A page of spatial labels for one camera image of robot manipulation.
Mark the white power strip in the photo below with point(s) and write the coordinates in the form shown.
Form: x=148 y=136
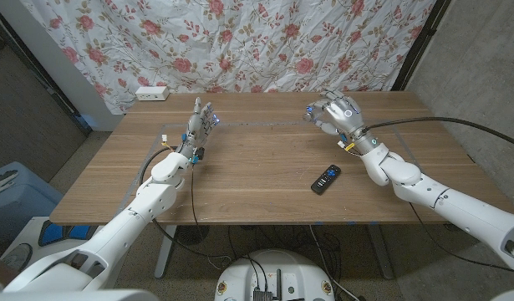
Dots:
x=152 y=93

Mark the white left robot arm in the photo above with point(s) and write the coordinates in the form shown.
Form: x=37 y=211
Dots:
x=127 y=226

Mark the grey table leg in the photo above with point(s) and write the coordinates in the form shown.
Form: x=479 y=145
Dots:
x=382 y=255

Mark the black TV remote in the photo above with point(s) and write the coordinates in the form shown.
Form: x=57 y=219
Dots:
x=324 y=180

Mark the white table leg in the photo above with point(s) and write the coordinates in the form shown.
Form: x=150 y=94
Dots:
x=164 y=255

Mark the black round floor disc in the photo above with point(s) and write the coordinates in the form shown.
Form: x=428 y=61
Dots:
x=191 y=234

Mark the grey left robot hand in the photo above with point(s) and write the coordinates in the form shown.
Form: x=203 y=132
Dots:
x=196 y=125

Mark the white and blue floor box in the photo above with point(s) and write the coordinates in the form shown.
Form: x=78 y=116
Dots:
x=52 y=232

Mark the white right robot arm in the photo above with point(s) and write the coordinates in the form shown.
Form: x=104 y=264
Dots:
x=469 y=209

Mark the black backdrop stand pole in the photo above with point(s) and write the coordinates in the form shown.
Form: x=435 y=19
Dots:
x=419 y=42

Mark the blue plastic storage bin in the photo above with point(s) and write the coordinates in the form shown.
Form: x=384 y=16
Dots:
x=22 y=205

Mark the floral rose backdrop cloth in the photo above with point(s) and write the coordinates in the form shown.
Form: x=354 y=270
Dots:
x=240 y=42

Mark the white robot torso base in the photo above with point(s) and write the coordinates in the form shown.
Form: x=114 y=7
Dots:
x=277 y=271

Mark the white clips on bin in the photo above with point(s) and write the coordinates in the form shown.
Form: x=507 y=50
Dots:
x=1 y=182

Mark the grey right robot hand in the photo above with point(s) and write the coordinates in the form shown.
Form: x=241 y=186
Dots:
x=344 y=117

